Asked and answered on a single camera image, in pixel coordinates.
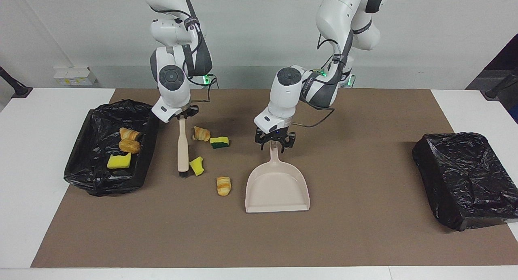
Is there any curled croissant piece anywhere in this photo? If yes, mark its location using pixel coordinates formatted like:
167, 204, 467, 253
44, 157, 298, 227
192, 126, 211, 142

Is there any beige handled hand brush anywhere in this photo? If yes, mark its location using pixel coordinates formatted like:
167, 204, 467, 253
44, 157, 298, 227
177, 117, 190, 179

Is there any beige plastic dustpan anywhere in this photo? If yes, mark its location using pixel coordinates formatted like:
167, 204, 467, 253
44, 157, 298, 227
245, 142, 310, 213

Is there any small yellow sponge piece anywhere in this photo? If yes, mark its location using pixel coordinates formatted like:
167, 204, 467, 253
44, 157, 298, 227
189, 156, 205, 176

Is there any short stubby croissant piece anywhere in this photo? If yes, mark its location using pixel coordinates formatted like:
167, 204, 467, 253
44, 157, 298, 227
216, 176, 231, 197

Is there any long flaky croissant piece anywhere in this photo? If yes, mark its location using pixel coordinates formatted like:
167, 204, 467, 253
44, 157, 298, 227
119, 127, 142, 142

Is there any brown bread roll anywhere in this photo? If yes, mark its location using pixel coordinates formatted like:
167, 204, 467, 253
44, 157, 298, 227
119, 139, 141, 154

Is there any large yellow sponge piece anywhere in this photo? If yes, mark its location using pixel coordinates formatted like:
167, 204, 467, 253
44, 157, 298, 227
106, 152, 132, 170

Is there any black bag-lined trash bin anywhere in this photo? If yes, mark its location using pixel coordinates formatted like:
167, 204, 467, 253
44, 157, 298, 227
64, 99, 160, 197

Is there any empty black bag-lined bin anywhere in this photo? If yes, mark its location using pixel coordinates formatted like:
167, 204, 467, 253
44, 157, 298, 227
412, 132, 518, 232

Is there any brown paper table mat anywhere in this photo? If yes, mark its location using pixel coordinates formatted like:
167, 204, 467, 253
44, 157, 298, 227
30, 89, 518, 268

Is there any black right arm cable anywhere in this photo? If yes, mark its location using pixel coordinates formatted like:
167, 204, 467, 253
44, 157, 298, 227
150, 7, 220, 104

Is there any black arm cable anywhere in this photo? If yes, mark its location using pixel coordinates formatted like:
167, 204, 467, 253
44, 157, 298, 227
150, 7, 220, 104
293, 29, 353, 129

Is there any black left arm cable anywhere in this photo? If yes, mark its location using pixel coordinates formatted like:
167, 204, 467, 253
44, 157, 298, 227
293, 29, 353, 129

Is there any white wall socket box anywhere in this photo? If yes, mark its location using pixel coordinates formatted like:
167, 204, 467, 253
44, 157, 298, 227
53, 67, 97, 86

